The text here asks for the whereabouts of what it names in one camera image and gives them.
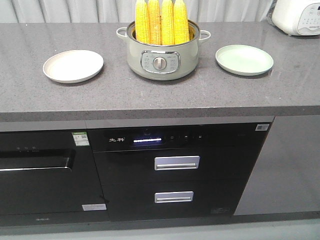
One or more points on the yellow corn cob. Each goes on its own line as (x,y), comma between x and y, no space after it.
(180,22)
(142,23)
(154,22)
(167,23)

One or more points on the black disinfection cabinet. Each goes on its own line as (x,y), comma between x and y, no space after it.
(125,158)

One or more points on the green white energy label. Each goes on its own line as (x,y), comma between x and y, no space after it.
(80,139)

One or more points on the QR code sticker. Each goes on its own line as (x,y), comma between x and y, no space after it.
(262,127)

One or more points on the pale green plate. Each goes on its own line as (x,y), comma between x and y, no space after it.
(244,60)

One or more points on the cream white plate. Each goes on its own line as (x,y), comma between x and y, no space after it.
(73,66)

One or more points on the white sticker on dishwasher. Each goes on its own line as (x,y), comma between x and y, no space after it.
(94,207)

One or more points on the black built-in dishwasher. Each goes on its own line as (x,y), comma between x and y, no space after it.
(45,179)

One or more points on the white rice cooker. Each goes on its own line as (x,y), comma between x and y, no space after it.
(297,17)

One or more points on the white pleated curtain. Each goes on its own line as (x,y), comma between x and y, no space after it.
(123,11)

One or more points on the upper silver drawer handle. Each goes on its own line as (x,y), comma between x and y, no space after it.
(176,163)

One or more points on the silver drawer handle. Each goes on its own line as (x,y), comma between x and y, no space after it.
(176,163)
(173,197)

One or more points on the lower silver drawer handle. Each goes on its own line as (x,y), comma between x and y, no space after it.
(173,197)

